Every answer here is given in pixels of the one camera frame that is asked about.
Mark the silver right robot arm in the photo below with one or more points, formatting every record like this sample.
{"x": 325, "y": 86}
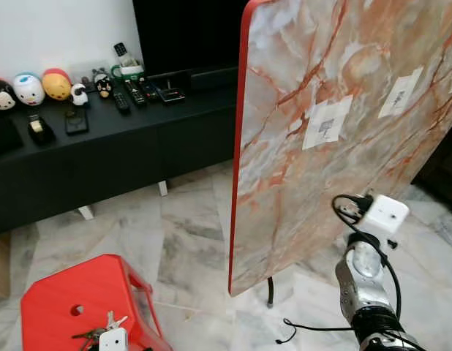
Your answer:
{"x": 365, "y": 285}

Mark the marble pattern board red edge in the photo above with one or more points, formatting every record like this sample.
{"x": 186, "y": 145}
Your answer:
{"x": 321, "y": 197}

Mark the black board support leg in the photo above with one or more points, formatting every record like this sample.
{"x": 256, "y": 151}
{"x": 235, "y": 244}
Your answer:
{"x": 270, "y": 292}

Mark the black soundbar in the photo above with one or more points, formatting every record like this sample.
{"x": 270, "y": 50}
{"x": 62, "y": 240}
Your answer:
{"x": 213, "y": 78}

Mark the white cabinet foot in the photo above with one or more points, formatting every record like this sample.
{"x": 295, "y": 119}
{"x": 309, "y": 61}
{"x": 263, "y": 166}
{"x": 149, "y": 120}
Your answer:
{"x": 86, "y": 213}
{"x": 163, "y": 189}

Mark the small black set-top box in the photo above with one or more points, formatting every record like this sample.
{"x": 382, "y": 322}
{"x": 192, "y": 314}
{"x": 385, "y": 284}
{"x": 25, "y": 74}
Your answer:
{"x": 171, "y": 93}

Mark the black television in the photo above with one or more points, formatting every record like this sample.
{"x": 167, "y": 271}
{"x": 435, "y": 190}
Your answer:
{"x": 189, "y": 33}

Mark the black TV cabinet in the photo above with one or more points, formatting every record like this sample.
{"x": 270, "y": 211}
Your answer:
{"x": 123, "y": 153}

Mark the green mug with remote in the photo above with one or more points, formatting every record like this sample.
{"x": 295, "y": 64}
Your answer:
{"x": 128, "y": 67}

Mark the small black yellow toy figure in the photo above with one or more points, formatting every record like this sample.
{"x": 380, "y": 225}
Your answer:
{"x": 103, "y": 86}

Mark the small black square box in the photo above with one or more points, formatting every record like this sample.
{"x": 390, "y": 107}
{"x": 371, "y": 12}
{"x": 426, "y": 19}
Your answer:
{"x": 76, "y": 122}

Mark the small white dog figure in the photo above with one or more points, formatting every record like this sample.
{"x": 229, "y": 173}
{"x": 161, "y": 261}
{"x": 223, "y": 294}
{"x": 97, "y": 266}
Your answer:
{"x": 80, "y": 95}

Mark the red plastic stool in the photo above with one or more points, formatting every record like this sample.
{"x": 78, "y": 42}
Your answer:
{"x": 72, "y": 285}

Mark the orange and red plush toy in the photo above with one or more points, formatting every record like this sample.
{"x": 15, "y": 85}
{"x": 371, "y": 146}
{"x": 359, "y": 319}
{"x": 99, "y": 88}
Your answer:
{"x": 56, "y": 85}

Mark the black tape dispenser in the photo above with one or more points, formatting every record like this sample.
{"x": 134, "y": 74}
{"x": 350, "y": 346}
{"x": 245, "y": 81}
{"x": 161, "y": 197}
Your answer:
{"x": 39, "y": 129}

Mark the white and blue plush toy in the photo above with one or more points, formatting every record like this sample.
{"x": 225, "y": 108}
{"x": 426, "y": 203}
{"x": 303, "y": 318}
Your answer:
{"x": 28, "y": 90}

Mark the black mouse plush toy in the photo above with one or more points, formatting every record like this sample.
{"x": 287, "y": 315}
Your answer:
{"x": 2, "y": 96}

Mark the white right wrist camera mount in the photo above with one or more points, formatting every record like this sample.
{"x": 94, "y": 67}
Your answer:
{"x": 383, "y": 213}

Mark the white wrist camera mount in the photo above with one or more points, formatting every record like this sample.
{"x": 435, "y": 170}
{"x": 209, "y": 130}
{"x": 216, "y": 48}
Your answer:
{"x": 383, "y": 213}
{"x": 114, "y": 341}

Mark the white adhesive wall hook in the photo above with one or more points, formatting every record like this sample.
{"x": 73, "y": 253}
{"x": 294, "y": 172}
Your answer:
{"x": 327, "y": 124}
{"x": 400, "y": 93}

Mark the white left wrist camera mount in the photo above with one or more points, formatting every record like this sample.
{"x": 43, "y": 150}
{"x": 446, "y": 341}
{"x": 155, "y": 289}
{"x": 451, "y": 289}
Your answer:
{"x": 114, "y": 341}

